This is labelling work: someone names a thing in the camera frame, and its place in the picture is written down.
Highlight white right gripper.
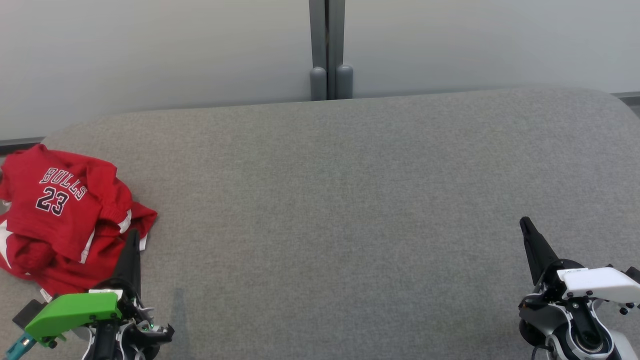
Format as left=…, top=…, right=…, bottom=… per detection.
left=518, top=216, right=640, bottom=307

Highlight red shorts with white stripes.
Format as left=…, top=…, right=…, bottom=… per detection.
left=0, top=201, right=159, bottom=297

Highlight red Bulls basketball jersey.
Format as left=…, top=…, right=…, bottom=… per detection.
left=0, top=143, right=134, bottom=264

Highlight teal left cable connector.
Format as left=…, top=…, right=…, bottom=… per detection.
left=4, top=332, right=37, bottom=360

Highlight grey partition post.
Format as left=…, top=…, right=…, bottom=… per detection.
left=328, top=0, right=354, bottom=100
left=308, top=0, right=329, bottom=102

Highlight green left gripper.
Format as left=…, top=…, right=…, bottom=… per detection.
left=24, top=228, right=143, bottom=349

